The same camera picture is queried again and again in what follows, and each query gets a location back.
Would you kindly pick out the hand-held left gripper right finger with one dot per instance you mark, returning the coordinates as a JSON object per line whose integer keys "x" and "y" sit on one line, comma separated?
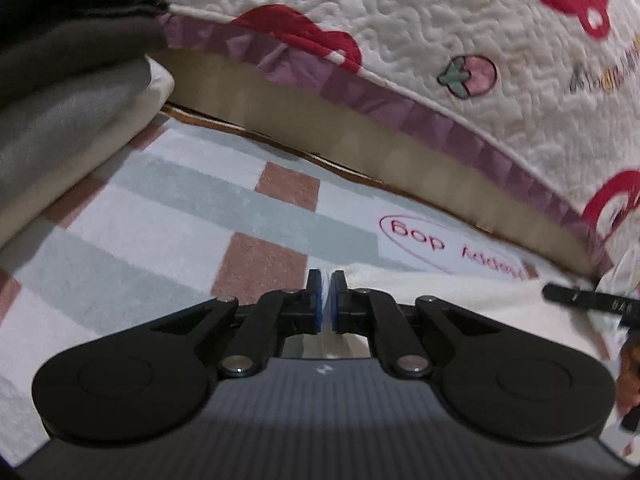
{"x": 336, "y": 305}

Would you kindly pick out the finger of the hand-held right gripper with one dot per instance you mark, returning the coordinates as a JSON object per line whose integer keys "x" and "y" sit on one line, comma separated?
{"x": 590, "y": 300}

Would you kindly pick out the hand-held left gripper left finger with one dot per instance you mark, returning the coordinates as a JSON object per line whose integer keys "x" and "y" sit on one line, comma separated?
{"x": 315, "y": 305}

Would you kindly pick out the cream knit top green character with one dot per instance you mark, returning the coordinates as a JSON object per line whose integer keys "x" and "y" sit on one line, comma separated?
{"x": 475, "y": 290}

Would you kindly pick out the person's right hand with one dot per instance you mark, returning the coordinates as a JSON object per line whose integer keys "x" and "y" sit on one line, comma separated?
{"x": 630, "y": 375}

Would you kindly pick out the checked rug dog print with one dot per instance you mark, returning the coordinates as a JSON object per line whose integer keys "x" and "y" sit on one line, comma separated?
{"x": 175, "y": 220}

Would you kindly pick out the beige bed base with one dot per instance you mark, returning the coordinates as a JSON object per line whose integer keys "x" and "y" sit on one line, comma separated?
{"x": 350, "y": 130}

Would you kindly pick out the cream folded garment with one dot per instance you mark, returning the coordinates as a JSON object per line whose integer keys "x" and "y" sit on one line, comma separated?
{"x": 150, "y": 95}

